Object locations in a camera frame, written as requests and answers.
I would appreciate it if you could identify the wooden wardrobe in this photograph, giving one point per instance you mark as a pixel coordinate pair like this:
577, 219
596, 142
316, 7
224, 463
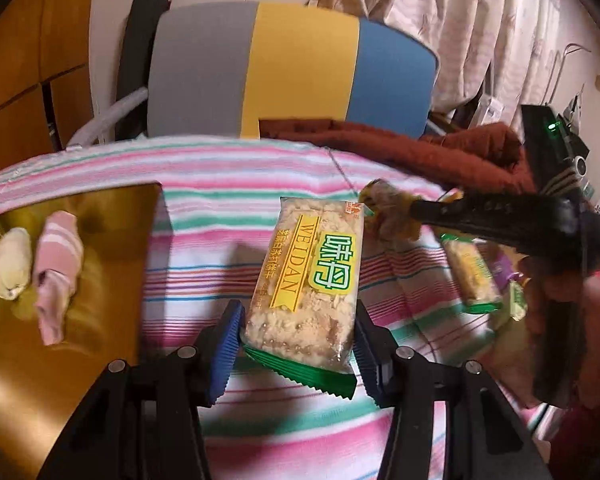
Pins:
20, 85

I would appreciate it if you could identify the grey yellow blue chair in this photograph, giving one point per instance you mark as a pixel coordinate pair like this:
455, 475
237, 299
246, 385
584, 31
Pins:
205, 70

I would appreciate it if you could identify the golden storage box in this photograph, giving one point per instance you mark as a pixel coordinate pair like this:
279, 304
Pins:
110, 240

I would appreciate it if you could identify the patterned beige curtain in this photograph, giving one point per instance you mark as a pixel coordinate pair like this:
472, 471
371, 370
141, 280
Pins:
455, 10

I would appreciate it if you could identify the green yellow biscuit packet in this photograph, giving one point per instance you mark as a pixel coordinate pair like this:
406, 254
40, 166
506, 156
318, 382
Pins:
472, 275
300, 270

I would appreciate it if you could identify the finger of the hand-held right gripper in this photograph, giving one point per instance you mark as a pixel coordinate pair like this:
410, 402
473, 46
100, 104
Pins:
505, 222

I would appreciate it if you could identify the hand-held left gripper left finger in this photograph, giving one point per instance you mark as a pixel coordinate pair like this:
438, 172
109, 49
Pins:
227, 345

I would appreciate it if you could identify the purple snack packet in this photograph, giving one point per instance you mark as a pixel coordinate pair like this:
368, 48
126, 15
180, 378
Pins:
507, 267

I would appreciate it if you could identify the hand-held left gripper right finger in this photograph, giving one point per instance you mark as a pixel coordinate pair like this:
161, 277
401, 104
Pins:
375, 355

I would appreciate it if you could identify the brown quilted jacket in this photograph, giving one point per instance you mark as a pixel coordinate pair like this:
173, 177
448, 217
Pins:
430, 155

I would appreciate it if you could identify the pink striped rolled sock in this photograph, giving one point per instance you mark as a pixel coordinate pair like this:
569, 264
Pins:
57, 260

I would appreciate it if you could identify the cream rolled sock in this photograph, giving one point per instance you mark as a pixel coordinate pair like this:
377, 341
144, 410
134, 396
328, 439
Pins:
12, 260

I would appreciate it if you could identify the striped bed sheet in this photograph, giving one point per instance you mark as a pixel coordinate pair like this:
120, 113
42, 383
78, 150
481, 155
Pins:
220, 175

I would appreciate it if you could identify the yellow brown snack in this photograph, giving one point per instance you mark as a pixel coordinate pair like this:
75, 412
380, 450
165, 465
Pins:
390, 210

